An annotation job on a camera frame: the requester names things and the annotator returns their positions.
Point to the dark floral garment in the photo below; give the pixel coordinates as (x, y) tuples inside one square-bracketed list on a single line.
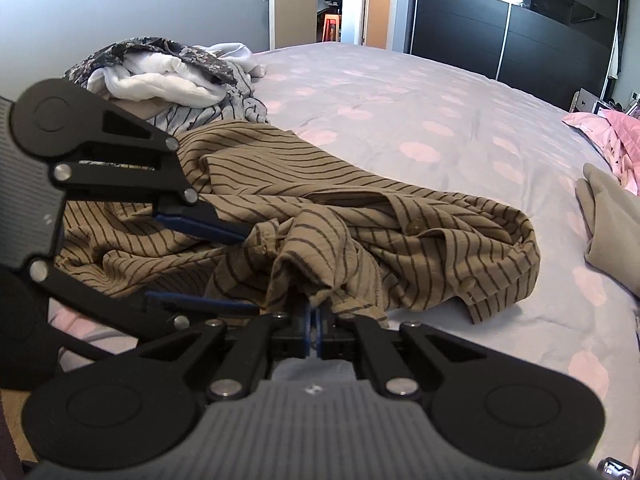
[(200, 62)]

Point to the pale grey garment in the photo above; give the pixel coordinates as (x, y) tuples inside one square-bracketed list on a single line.
[(240, 55)]

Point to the grey striped garment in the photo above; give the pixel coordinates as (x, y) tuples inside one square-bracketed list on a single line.
[(200, 117)]

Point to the black sliding-door wardrobe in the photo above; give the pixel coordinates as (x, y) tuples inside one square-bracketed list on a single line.
[(475, 25)]

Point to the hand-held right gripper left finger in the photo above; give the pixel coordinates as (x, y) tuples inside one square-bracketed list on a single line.
[(306, 335)]

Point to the folded taupe garment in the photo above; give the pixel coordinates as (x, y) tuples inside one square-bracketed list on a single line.
[(610, 220)]

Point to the pale pink patterned pillow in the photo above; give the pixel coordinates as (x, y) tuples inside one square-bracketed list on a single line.
[(582, 122)]

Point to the brown striped shirt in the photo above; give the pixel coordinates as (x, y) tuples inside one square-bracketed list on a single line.
[(350, 200)]

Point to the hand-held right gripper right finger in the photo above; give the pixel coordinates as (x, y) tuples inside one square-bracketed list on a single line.
[(322, 335)]

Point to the white garment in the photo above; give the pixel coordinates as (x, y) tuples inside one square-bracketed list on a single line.
[(150, 85)]

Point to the tan hallway door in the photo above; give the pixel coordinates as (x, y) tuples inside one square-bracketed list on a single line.
[(377, 5)]

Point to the white-edged bedroom door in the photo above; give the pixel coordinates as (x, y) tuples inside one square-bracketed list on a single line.
[(297, 10)]

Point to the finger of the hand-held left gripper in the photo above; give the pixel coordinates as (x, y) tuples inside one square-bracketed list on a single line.
[(200, 304), (200, 225)]

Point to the orange stool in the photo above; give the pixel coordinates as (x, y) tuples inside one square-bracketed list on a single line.
[(331, 27)]

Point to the beige garment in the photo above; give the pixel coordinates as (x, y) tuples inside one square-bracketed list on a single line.
[(145, 110)]

